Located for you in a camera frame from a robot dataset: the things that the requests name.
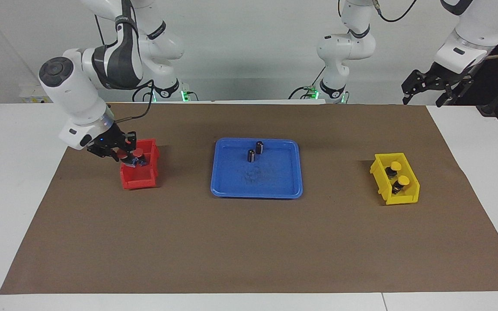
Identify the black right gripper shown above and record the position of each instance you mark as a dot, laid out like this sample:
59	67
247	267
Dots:
106	141

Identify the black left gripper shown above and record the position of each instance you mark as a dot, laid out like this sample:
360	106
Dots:
448	75

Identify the red push button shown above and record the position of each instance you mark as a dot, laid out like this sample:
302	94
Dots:
123	154
138	152

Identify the yellow push button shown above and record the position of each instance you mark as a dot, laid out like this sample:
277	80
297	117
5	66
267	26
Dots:
403	180
395	166

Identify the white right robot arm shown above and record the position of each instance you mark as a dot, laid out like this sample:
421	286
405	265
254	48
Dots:
76	95

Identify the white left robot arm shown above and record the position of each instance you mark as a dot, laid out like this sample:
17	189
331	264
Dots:
348	47

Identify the blue plastic tray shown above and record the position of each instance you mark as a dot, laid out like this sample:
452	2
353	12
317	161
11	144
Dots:
270	177

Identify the red plastic bin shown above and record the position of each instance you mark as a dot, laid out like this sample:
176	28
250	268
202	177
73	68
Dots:
138	181

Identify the yellow plastic bin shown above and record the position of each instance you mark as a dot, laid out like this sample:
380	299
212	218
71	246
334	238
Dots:
400	199

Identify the small black cylinder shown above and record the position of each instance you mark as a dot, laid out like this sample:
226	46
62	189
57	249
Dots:
251	156
259	147

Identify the brown paper table mat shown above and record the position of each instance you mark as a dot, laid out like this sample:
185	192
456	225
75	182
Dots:
249	242

